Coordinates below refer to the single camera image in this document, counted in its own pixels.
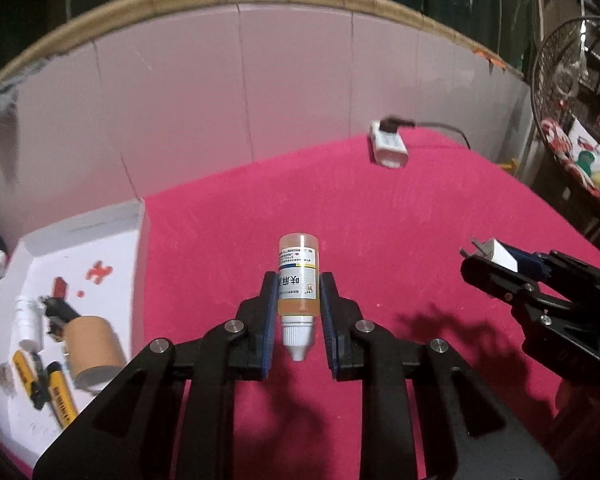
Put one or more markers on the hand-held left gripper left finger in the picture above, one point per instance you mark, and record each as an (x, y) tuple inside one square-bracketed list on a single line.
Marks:
[(269, 330)]

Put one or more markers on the red lighter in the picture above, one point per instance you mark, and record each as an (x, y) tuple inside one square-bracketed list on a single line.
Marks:
[(60, 287)]

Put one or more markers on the brown cardboard tube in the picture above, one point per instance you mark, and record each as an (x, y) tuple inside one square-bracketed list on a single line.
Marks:
[(95, 350)]

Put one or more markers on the dark wicker hanging chair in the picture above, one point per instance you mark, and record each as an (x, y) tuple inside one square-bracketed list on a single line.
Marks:
[(545, 75)]

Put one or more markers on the amber medicine bottle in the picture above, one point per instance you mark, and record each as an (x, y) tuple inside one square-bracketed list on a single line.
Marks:
[(297, 285)]

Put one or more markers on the yellow black utility knife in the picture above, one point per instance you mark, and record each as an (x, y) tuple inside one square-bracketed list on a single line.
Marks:
[(22, 367)]

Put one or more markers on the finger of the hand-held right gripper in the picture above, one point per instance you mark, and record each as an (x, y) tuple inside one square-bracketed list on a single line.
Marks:
[(490, 280), (570, 270)]

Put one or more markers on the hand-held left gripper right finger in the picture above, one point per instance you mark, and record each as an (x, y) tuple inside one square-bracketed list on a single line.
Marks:
[(329, 330)]

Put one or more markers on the white plastic bottle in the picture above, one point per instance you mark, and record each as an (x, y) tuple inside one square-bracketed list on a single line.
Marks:
[(30, 325)]

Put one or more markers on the colourful printed cushion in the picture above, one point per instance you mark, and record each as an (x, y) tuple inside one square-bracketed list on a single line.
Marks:
[(575, 150)]

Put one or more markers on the white charger plug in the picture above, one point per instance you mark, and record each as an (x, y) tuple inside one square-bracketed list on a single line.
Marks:
[(500, 255)]

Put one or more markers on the white cardboard box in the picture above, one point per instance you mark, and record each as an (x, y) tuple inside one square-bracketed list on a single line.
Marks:
[(80, 245)]

